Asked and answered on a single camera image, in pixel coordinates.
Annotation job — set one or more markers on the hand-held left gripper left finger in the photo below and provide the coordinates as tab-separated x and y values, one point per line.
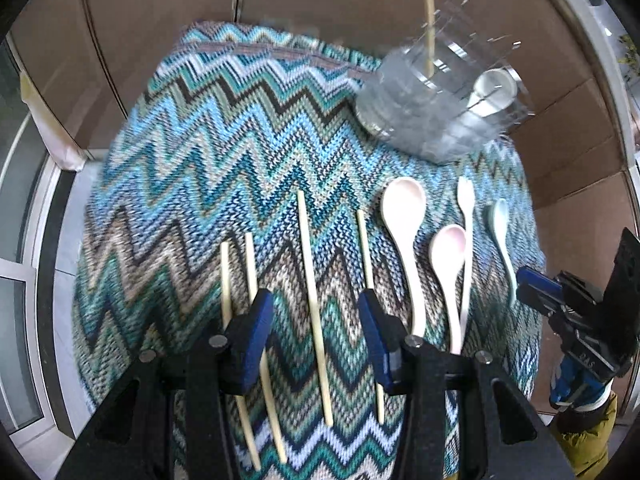
254	345

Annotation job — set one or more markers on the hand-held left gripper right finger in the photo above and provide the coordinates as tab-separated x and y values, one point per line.
378	347

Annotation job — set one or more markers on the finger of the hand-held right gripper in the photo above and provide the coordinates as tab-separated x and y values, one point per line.
537	287

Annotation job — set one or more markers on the wooden chopstick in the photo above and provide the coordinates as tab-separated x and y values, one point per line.
225	280
313	305
428	20
251	265
365	250

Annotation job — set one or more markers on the light blue plastic spoon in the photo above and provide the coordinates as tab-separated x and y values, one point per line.
500	220

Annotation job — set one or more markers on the white plastic fork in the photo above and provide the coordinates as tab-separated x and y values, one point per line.
468	240

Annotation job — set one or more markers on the pink plastic spoon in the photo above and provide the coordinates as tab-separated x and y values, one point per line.
448	250

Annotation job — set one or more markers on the large white plastic spoon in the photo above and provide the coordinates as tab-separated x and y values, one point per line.
402	205

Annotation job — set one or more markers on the person's right forearm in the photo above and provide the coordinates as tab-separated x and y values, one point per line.
587	440

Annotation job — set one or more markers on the zigzag knit table cloth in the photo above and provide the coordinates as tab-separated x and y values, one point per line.
210	170

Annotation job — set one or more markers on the small white plastic spoon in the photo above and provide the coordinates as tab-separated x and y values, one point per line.
492	87

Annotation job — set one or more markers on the beige masking tape strip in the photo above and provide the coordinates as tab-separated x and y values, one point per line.
45	120

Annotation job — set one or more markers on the white window frame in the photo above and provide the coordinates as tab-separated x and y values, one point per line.
595	35
30	270

